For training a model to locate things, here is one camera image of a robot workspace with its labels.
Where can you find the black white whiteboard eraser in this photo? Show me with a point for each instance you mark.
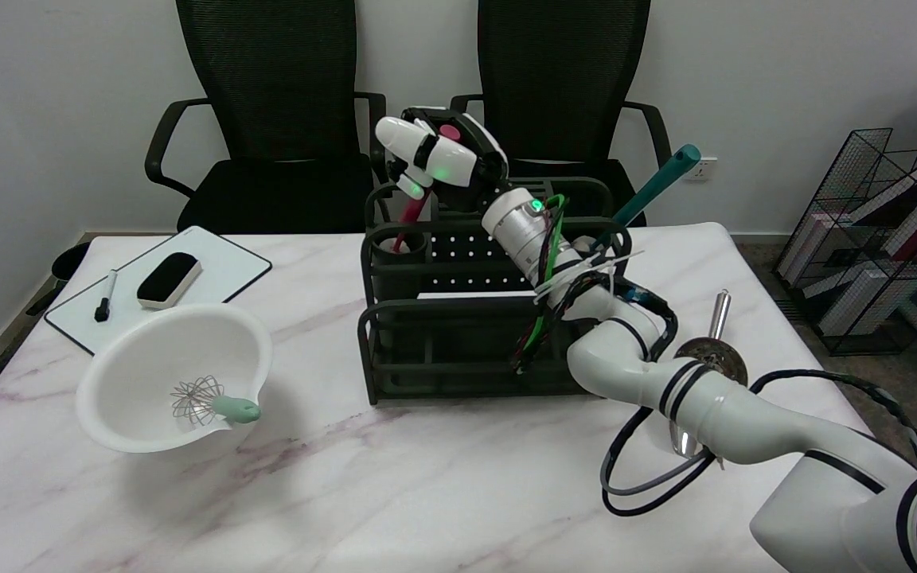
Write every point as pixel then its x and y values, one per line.
pixel 168 278

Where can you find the black whiteboard marker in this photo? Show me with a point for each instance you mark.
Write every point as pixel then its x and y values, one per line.
pixel 105 301

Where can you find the black chair base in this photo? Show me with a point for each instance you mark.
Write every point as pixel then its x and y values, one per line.
pixel 68 263

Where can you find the teal bottle brush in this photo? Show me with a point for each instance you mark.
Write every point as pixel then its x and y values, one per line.
pixel 661 179

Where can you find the black mesh office chair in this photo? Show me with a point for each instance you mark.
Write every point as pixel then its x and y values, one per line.
pixel 267 79
pixel 578 64

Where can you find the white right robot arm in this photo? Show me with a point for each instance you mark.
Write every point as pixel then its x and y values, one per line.
pixel 745 418

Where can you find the small white whiteboard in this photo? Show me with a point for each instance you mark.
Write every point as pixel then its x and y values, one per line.
pixel 220 270

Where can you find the shiny steel ladle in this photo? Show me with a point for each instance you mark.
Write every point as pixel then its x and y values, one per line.
pixel 719 314

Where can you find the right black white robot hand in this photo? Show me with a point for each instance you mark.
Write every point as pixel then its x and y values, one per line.
pixel 446 163

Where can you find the pink sponge bottle brush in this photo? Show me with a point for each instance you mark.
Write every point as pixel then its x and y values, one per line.
pixel 412 211

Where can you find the dark green dish rack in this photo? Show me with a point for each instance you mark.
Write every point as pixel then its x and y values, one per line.
pixel 442 350

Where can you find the white plastic mixing bowl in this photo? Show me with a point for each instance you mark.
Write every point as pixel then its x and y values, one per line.
pixel 148 358

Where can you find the white wall socket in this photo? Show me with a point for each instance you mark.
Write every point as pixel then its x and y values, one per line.
pixel 709 169

